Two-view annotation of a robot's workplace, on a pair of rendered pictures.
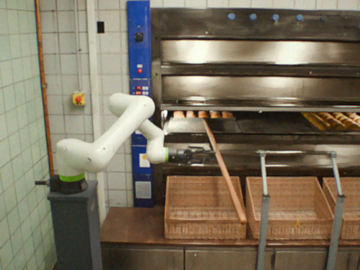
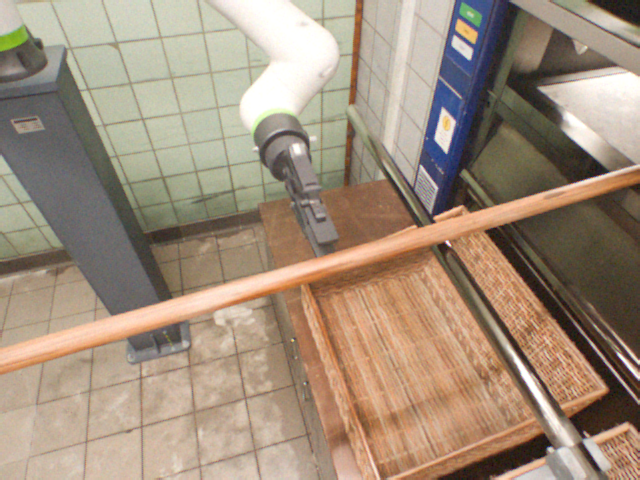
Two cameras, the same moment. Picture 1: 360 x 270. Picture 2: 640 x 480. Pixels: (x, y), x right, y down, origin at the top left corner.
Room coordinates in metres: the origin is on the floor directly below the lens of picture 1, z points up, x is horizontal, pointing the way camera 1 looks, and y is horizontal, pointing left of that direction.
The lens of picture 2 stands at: (2.12, -0.57, 1.64)
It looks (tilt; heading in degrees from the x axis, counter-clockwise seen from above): 48 degrees down; 72
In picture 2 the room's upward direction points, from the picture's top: straight up
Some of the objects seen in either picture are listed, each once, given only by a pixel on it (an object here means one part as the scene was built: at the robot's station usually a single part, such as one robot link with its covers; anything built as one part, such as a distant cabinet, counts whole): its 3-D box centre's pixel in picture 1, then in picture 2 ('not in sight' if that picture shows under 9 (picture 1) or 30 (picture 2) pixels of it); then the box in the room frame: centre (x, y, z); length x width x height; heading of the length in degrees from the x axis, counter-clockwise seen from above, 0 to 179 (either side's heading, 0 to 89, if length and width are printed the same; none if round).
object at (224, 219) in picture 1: (203, 205); (423, 337); (2.53, -0.17, 0.72); 0.56 x 0.49 x 0.28; 89
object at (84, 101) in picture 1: (80, 98); not in sight; (2.79, 0.74, 1.46); 0.10 x 0.07 x 0.10; 88
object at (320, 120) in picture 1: (336, 118); not in sight; (3.20, -1.36, 1.21); 0.61 x 0.48 x 0.06; 178
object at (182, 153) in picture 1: (185, 154); (292, 169); (2.26, -0.03, 1.20); 0.09 x 0.07 x 0.08; 89
